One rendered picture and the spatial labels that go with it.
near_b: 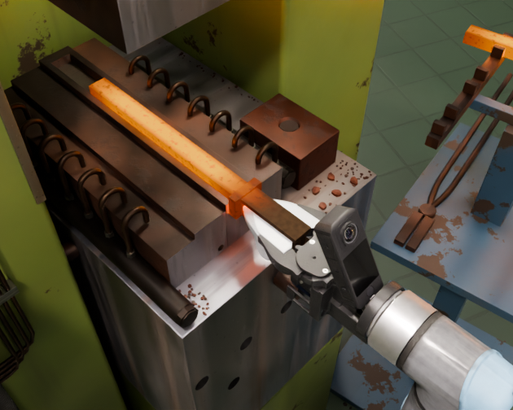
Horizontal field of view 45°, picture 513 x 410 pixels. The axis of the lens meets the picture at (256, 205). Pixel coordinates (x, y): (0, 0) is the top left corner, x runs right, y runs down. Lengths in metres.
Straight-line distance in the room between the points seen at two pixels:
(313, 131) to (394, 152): 1.43
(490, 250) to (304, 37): 0.52
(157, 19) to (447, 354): 0.42
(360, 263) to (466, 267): 0.51
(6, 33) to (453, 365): 0.80
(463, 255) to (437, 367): 0.54
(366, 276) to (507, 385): 0.17
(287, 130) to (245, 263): 0.21
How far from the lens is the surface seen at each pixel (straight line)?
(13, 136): 0.69
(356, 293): 0.67
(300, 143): 0.86
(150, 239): 0.76
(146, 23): 0.53
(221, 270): 0.80
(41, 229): 0.79
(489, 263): 1.18
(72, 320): 0.95
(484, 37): 1.19
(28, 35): 1.08
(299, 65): 1.00
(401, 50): 2.80
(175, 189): 0.79
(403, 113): 2.47
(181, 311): 0.74
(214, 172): 0.79
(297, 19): 0.94
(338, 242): 0.63
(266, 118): 0.90
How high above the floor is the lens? 1.57
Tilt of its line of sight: 49 degrees down
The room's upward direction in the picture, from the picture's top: straight up
